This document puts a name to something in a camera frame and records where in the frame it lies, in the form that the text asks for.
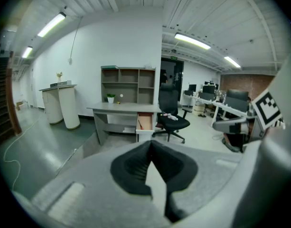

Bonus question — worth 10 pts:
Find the grey box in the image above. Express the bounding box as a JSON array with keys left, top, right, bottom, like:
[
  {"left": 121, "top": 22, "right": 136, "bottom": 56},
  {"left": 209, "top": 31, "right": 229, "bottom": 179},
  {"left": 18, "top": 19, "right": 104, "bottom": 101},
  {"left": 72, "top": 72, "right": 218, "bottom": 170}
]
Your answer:
[{"left": 50, "top": 80, "right": 73, "bottom": 88}]

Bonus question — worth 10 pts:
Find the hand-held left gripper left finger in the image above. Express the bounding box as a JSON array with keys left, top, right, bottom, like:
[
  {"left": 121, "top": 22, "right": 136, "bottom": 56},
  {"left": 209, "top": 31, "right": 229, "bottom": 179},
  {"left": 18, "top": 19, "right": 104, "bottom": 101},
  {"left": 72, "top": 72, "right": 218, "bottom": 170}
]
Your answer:
[{"left": 110, "top": 140, "right": 152, "bottom": 197}]

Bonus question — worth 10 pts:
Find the grey wall cable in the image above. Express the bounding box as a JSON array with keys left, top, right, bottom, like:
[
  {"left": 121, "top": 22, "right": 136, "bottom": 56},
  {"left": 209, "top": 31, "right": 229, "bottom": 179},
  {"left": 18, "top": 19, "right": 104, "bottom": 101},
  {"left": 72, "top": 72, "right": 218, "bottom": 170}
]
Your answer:
[{"left": 69, "top": 17, "right": 84, "bottom": 60}]

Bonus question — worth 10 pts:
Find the grey desk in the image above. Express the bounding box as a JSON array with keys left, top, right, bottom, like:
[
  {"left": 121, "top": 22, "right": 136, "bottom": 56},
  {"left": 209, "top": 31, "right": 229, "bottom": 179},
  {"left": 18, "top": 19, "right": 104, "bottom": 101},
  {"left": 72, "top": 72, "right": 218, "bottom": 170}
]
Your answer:
[{"left": 86, "top": 102, "right": 162, "bottom": 147}]

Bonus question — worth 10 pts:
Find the long white office table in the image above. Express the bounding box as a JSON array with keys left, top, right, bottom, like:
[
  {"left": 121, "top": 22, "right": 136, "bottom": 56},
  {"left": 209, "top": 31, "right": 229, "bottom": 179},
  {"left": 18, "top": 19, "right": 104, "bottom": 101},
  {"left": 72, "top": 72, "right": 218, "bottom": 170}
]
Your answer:
[{"left": 182, "top": 93, "right": 249, "bottom": 127}]

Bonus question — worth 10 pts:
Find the white floor cable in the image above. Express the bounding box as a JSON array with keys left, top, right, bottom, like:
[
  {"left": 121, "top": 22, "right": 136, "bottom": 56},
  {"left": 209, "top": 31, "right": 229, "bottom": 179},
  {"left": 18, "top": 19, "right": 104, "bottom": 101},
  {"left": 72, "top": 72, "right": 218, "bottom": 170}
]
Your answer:
[{"left": 3, "top": 112, "right": 47, "bottom": 191}]

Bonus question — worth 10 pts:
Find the white wooden drawer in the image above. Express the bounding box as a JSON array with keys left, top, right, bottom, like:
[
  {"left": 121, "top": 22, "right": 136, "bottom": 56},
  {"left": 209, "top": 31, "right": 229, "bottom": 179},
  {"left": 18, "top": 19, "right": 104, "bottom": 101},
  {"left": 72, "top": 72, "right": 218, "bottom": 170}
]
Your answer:
[{"left": 135, "top": 112, "right": 155, "bottom": 143}]

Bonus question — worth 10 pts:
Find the white bar counter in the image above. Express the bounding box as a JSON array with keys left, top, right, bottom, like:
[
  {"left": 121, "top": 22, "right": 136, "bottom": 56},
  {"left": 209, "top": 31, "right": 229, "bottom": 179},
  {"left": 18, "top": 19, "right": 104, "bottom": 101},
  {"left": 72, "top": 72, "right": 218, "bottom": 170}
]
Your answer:
[{"left": 38, "top": 84, "right": 81, "bottom": 130}]

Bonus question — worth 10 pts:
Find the grey desk shelf hutch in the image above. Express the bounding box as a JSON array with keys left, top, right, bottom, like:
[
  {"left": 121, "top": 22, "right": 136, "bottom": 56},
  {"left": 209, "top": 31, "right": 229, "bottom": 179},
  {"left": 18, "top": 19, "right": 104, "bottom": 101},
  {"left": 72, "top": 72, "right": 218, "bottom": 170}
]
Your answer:
[{"left": 100, "top": 66, "right": 157, "bottom": 105}]

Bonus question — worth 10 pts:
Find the large black computer monitor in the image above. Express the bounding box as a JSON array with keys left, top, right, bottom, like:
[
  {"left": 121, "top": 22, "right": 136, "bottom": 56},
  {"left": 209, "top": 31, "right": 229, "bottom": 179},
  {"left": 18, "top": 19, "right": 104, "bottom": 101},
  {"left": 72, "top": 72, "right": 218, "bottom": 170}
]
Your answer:
[{"left": 224, "top": 89, "right": 250, "bottom": 113}]

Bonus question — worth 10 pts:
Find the dark wooden staircase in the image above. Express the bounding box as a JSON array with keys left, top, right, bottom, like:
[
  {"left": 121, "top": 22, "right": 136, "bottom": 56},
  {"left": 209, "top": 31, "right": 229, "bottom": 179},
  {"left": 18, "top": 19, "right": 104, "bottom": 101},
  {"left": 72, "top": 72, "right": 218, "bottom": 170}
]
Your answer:
[{"left": 0, "top": 51, "right": 23, "bottom": 141}]

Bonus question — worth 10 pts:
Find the round wicker bin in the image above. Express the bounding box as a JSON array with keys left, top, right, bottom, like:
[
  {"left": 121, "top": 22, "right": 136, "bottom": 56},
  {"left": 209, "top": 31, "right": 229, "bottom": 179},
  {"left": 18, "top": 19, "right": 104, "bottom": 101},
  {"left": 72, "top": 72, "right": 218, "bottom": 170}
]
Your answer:
[{"left": 192, "top": 103, "right": 206, "bottom": 116}]

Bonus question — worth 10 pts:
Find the pink white toy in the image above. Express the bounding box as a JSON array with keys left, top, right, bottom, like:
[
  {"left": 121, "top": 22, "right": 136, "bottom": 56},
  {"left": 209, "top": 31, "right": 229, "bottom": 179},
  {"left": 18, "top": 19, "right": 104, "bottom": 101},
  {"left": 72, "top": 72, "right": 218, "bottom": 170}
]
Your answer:
[{"left": 160, "top": 113, "right": 179, "bottom": 121}]

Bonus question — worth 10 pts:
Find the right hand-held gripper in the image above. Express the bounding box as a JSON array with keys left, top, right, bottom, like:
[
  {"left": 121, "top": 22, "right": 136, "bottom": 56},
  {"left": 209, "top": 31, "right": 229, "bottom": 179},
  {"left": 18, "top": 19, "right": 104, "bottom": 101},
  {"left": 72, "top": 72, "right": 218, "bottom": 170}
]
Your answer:
[{"left": 212, "top": 89, "right": 286, "bottom": 143}]

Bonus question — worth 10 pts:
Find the long ceiling light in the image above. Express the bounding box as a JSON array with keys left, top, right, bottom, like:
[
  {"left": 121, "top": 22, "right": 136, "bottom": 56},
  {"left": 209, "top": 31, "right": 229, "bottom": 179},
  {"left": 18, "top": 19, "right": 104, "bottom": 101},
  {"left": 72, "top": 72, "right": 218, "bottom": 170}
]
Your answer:
[
  {"left": 224, "top": 56, "right": 242, "bottom": 68},
  {"left": 37, "top": 11, "right": 67, "bottom": 38},
  {"left": 174, "top": 32, "right": 212, "bottom": 50},
  {"left": 21, "top": 46, "right": 34, "bottom": 59}
]

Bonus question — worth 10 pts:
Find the black office chair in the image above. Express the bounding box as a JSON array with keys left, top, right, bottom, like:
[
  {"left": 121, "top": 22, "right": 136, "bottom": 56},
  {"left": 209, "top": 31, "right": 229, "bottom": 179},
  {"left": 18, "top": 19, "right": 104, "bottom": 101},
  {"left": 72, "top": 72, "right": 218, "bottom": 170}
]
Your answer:
[{"left": 152, "top": 83, "right": 193, "bottom": 144}]

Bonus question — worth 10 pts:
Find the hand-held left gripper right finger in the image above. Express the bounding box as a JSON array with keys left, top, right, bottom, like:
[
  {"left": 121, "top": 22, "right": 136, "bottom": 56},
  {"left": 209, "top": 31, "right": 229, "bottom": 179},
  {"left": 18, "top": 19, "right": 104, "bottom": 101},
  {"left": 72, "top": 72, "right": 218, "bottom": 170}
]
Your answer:
[{"left": 151, "top": 140, "right": 198, "bottom": 223}]

